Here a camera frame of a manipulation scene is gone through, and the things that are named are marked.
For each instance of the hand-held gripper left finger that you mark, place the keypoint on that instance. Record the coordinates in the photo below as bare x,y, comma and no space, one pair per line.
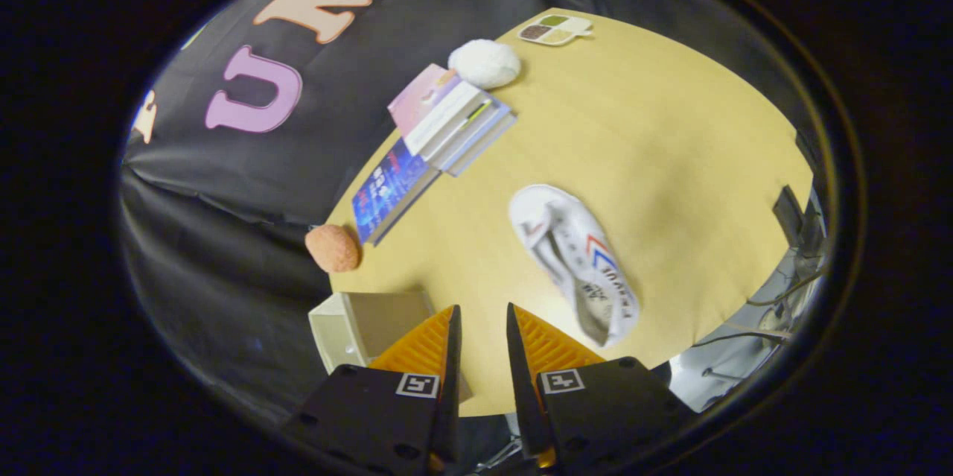
453,386

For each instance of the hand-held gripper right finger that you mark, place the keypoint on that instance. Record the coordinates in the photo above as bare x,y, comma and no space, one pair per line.
520,386

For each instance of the beige storage box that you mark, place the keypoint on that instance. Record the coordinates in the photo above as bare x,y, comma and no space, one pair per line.
350,327

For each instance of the white sneaker shoe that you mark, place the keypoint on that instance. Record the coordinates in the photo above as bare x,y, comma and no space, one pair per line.
573,252

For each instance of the orange fuzzy ball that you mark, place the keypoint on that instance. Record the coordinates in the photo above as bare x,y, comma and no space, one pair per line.
333,247

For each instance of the blue book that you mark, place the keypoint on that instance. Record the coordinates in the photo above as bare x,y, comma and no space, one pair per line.
387,189

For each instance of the grey book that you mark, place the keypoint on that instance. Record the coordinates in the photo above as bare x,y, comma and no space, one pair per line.
484,139

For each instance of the white thick book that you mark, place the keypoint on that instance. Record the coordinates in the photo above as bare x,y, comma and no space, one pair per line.
447,120

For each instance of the black backdrop cloth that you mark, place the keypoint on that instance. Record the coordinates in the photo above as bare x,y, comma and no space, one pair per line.
223,200

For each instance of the white fluffy ball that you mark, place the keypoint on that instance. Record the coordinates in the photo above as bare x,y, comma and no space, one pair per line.
484,64

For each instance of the small colour palette tray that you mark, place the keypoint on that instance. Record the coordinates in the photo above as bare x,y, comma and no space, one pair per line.
555,29

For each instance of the dark metal frame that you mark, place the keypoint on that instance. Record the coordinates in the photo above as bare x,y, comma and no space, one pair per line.
789,214

